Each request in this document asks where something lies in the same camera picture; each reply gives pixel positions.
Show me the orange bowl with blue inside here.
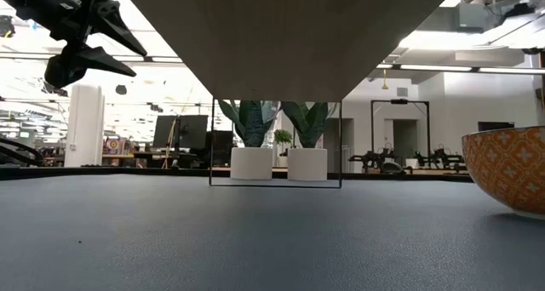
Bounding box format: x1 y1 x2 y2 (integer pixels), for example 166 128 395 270
461 125 545 221

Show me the dark wall screen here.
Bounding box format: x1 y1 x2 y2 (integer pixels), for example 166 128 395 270
477 121 515 133

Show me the snake plant in white pot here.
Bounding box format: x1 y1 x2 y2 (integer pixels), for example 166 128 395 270
280 101 338 182
217 100 280 181

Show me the small green potted plant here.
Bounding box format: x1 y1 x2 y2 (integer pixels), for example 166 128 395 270
274 128 295 168

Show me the white pillar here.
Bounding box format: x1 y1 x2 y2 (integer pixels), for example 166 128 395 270
64 84 106 168

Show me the black computer monitor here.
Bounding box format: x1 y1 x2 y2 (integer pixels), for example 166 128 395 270
211 130 236 167
152 114 209 150

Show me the black metal frame stand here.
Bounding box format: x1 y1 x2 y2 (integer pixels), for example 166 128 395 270
370 99 431 168

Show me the black curved bar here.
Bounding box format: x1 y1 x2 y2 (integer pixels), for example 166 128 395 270
0 136 45 167

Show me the colourful box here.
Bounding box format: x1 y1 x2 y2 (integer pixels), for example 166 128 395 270
104 137 134 157

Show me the black table frame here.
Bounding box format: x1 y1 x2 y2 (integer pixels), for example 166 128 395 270
0 166 474 184

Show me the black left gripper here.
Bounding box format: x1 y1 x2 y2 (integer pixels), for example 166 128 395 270
0 0 148 89

